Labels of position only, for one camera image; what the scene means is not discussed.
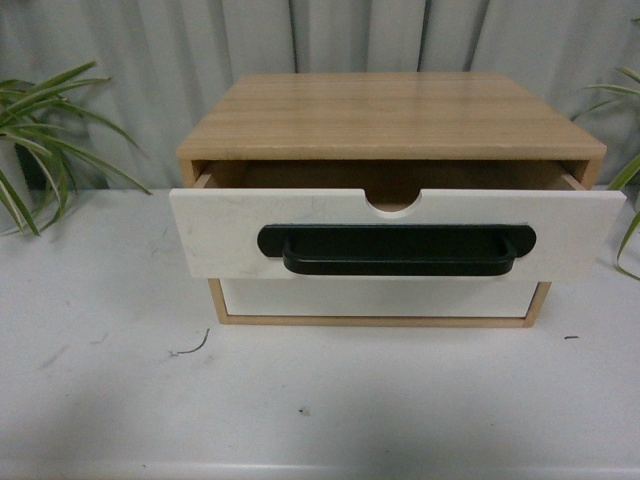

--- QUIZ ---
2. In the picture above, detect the black drawer handle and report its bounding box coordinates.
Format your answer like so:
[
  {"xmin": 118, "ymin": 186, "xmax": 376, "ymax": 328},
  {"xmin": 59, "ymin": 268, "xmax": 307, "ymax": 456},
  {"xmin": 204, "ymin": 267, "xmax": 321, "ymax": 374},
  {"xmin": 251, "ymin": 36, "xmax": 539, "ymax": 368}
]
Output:
[{"xmin": 257, "ymin": 224, "xmax": 537, "ymax": 277}]

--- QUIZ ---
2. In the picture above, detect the white drawer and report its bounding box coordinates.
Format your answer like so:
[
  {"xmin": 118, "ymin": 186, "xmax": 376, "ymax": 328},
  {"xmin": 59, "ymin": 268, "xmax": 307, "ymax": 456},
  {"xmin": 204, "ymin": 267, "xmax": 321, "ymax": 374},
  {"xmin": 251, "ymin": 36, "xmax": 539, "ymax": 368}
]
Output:
[
  {"xmin": 169, "ymin": 160, "xmax": 626, "ymax": 282},
  {"xmin": 221, "ymin": 278, "xmax": 537, "ymax": 317}
]

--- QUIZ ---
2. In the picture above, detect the wooden drawer cabinet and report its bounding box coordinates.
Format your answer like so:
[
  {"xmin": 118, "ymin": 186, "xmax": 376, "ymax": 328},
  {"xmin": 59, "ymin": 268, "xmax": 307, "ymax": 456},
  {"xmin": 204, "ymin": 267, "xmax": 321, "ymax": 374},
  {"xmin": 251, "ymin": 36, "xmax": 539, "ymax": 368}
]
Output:
[{"xmin": 177, "ymin": 73, "xmax": 605, "ymax": 328}]

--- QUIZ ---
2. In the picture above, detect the green spider plant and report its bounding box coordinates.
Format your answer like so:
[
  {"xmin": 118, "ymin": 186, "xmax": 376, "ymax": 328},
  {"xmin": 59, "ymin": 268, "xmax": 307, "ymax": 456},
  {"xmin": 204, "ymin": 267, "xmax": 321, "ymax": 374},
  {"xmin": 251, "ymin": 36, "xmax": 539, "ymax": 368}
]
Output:
[{"xmin": 1, "ymin": 61, "xmax": 151, "ymax": 237}]

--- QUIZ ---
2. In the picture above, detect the grey curtain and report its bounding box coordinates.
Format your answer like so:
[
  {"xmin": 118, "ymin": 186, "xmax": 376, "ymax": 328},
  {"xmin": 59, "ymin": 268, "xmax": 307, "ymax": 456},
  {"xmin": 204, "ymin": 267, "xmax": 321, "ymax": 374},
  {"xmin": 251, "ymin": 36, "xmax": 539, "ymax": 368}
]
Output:
[{"xmin": 1, "ymin": 1, "xmax": 639, "ymax": 188}]

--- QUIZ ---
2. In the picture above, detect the small dark wire scrap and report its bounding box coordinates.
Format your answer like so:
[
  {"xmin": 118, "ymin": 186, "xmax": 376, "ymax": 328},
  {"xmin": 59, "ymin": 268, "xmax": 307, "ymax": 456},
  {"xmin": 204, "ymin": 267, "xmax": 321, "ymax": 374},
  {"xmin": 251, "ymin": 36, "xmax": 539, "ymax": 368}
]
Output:
[{"xmin": 168, "ymin": 328, "xmax": 211, "ymax": 357}]

